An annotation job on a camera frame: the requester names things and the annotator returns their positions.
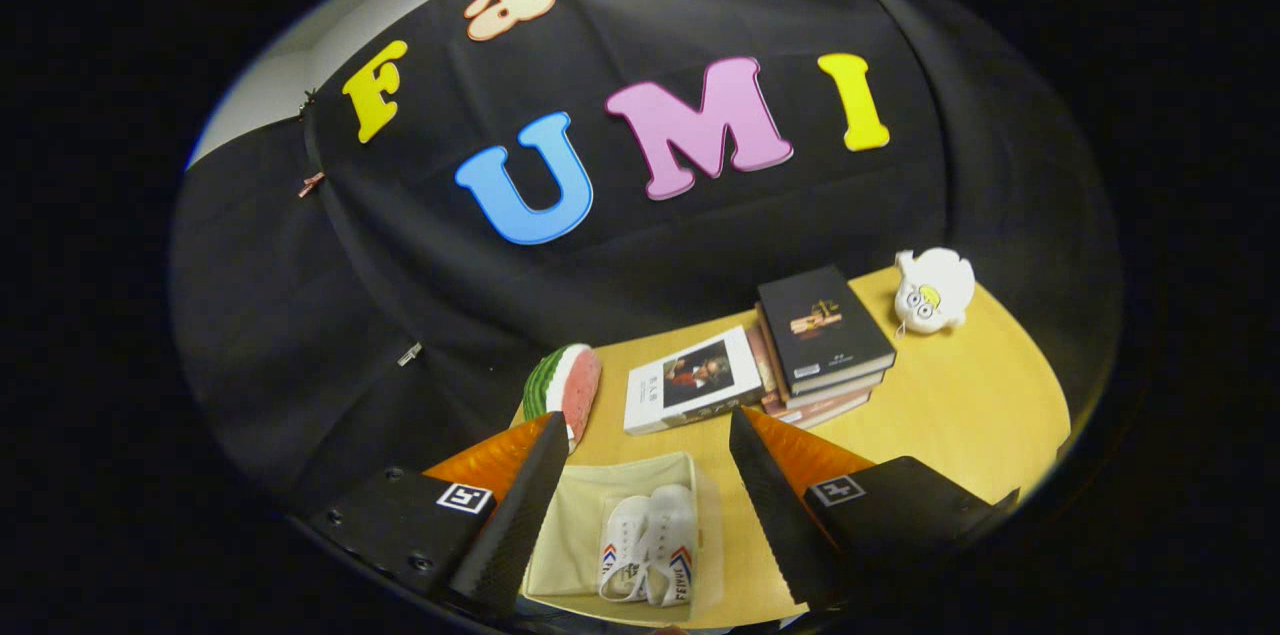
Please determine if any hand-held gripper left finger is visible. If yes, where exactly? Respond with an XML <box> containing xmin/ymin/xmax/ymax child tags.
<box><xmin>305</xmin><ymin>412</ymin><xmax>571</xmax><ymax>621</ymax></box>

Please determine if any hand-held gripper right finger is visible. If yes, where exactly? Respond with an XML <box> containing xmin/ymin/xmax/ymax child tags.
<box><xmin>728</xmin><ymin>405</ymin><xmax>1021</xmax><ymax>608</ymax></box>

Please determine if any beige fabric storage box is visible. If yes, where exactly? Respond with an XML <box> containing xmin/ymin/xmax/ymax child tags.
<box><xmin>520</xmin><ymin>451</ymin><xmax>726</xmax><ymax>624</ymax></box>

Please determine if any white canvas shoe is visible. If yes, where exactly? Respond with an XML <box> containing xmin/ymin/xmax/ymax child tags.
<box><xmin>645</xmin><ymin>483</ymin><xmax>698</xmax><ymax>608</ymax></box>
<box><xmin>598</xmin><ymin>495</ymin><xmax>653</xmax><ymax>604</ymax></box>

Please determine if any brown cover book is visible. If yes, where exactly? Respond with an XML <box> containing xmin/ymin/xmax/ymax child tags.
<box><xmin>745</xmin><ymin>325</ymin><xmax>873</xmax><ymax>430</ymax></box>

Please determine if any dark thick book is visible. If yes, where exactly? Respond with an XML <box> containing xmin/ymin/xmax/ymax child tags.
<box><xmin>750</xmin><ymin>315</ymin><xmax>886</xmax><ymax>409</ymax></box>

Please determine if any watermelon slice plush toy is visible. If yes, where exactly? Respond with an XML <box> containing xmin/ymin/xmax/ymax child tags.
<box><xmin>522</xmin><ymin>344</ymin><xmax>603</xmax><ymax>451</ymax></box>

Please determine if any white portrait cover book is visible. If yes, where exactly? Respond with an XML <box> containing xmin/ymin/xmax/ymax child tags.
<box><xmin>623</xmin><ymin>325</ymin><xmax>766</xmax><ymax>436</ymax></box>

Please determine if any black cover book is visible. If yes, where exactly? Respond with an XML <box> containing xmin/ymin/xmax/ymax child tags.
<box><xmin>756</xmin><ymin>264</ymin><xmax>897</xmax><ymax>396</ymax></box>

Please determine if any black backdrop cloth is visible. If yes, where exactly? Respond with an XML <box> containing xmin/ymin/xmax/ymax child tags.
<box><xmin>170</xmin><ymin>0</ymin><xmax>1126</xmax><ymax>516</ymax></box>

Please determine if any white cartoon face plush toy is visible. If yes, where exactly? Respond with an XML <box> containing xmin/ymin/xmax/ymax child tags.
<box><xmin>893</xmin><ymin>247</ymin><xmax>976</xmax><ymax>336</ymax></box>

